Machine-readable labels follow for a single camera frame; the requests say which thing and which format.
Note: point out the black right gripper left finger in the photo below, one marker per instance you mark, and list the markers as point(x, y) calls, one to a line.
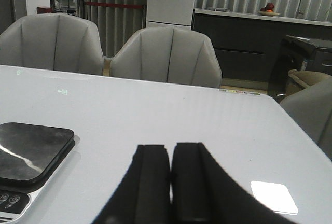
point(143, 195)

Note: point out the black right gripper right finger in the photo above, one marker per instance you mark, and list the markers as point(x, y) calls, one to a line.
point(203, 192)

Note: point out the electronic kitchen scale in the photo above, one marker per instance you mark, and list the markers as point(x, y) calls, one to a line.
point(30, 156)

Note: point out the grey chair far right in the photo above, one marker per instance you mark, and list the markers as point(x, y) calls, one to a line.
point(310, 108)

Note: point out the grey chair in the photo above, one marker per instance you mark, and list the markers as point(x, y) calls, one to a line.
point(53, 41)
point(168, 54)
point(310, 108)

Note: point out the beige cushion basket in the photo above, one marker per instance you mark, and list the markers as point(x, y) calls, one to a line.
point(299, 80)

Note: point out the dark kitchen counter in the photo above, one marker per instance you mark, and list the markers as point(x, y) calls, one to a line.
point(247, 45)

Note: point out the black appliance box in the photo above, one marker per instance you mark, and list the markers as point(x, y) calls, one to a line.
point(302, 54)

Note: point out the grey chair left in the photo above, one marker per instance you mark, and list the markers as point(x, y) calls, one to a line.
point(53, 41)

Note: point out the red barrier tape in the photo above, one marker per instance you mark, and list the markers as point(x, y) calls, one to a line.
point(127, 6)

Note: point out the fruit bowl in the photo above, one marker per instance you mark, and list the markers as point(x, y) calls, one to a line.
point(268, 10)

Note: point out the white cabinet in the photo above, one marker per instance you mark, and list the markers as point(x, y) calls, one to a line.
point(170, 13)

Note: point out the red bin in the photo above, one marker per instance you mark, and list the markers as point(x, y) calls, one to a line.
point(44, 9)

